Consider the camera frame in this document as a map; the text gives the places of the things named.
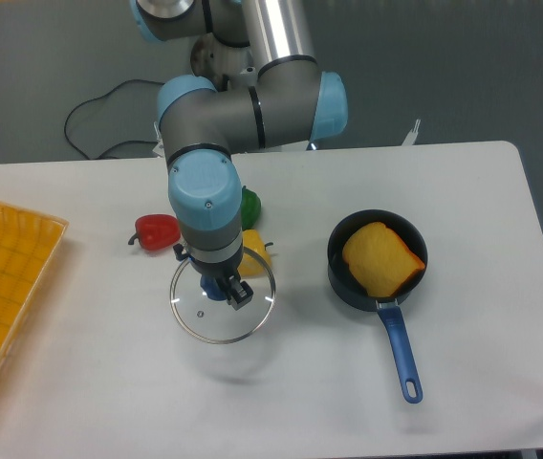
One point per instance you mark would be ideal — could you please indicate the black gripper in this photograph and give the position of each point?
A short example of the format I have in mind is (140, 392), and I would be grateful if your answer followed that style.
(221, 265)

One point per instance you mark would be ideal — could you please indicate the glass pot lid blue knob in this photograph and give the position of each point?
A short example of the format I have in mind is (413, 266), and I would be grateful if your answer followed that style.
(200, 310)

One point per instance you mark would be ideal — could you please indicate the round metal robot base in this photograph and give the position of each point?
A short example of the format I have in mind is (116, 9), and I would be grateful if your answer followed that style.
(227, 67)

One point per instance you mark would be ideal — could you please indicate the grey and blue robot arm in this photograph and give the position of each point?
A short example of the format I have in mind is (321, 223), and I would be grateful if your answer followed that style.
(264, 89)

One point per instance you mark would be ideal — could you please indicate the yellow toy bell pepper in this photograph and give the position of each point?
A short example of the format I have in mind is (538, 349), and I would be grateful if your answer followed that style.
(254, 250)

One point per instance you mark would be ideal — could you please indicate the green toy bell pepper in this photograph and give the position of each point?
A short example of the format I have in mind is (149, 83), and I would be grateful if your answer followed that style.
(250, 208)

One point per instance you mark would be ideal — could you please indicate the red toy bell pepper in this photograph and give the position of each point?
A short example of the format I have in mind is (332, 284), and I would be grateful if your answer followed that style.
(155, 232)

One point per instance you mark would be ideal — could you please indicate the yellow toy bread slice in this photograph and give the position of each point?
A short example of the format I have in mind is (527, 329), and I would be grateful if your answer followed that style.
(379, 260)

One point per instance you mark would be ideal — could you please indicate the dark pot with blue handle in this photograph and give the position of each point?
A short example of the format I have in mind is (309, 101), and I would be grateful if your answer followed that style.
(388, 309)

